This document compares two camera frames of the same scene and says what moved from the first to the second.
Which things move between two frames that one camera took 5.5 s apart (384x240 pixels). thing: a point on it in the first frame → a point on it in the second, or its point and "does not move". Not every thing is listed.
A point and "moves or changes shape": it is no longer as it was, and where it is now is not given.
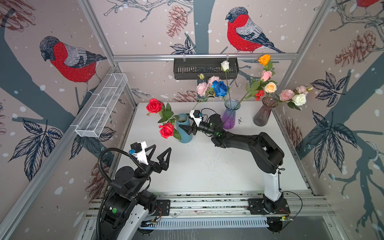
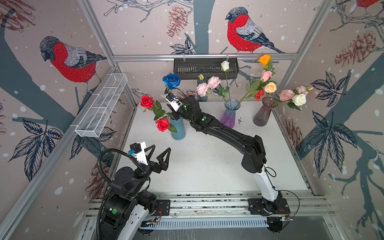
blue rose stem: x=220 y=89 → x=171 y=81
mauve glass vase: x=261 y=118 does not move
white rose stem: x=225 y=65 does not move
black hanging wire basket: x=190 y=69 does not move
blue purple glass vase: x=229 y=115 does not move
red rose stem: x=257 y=94 does not move
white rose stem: x=297 y=100 does not move
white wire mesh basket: x=96 y=115 does not move
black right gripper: x=190 y=127 → x=176 y=114
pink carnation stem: x=286 y=95 does not move
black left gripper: x=164 y=164 does not move
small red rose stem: x=167 y=130 → x=162 y=122
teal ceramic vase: x=183 y=120 moves or changes shape
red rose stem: x=155 y=106 moves or changes shape
